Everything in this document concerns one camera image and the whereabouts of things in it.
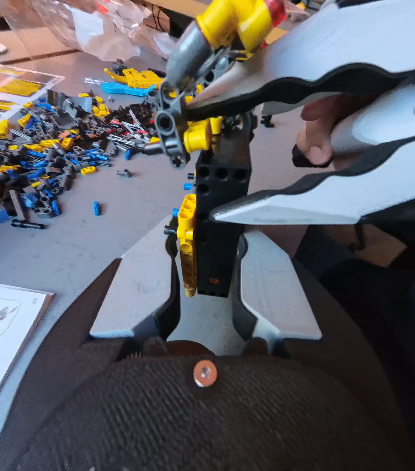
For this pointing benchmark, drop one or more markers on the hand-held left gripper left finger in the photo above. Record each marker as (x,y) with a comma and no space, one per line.
(137,290)

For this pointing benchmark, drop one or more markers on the person's right hand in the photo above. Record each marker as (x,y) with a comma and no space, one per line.
(314,147)

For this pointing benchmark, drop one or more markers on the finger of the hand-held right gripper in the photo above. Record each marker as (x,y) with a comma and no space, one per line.
(340,44)
(340,198)

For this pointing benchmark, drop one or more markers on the grey elbow connector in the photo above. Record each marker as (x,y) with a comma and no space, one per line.
(124,173)

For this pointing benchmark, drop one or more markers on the instruction booklet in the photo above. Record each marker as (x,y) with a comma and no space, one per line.
(5,331)

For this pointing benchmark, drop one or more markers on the clear transparent pin piece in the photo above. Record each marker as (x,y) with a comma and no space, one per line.
(93,80)

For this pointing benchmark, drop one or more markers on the clear plastic bag black piece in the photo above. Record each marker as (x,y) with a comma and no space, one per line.
(159,40)

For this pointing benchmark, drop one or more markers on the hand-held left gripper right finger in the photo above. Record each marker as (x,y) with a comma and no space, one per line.
(277,294)

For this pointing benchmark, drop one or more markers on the black gear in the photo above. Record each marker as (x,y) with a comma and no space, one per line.
(120,65)

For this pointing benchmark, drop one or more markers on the clear plastic bag white label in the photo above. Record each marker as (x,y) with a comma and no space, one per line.
(89,29)

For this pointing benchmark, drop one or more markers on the pile of small building pieces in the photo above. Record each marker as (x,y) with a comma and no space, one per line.
(53,147)

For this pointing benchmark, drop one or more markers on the light blue brick separator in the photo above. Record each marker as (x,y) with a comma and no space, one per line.
(119,89)

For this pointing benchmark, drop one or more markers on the person's dark clothed legs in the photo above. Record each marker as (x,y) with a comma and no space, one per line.
(376,349)

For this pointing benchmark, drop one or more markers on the grey desk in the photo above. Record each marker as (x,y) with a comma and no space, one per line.
(119,250)

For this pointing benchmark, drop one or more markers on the heap of yellow beams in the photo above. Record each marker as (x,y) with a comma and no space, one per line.
(137,77)

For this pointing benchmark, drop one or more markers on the yellow black toy vehicle model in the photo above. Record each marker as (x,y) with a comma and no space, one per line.
(218,228)

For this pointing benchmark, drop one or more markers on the black blue connector piece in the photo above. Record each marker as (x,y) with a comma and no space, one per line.
(267,120)

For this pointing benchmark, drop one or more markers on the long black pin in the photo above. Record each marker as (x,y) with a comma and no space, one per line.
(27,223)

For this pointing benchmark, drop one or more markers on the yellow sticker sheet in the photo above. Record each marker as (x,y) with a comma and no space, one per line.
(12,86)

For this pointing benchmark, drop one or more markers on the single blue pin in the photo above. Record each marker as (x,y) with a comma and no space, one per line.
(97,208)

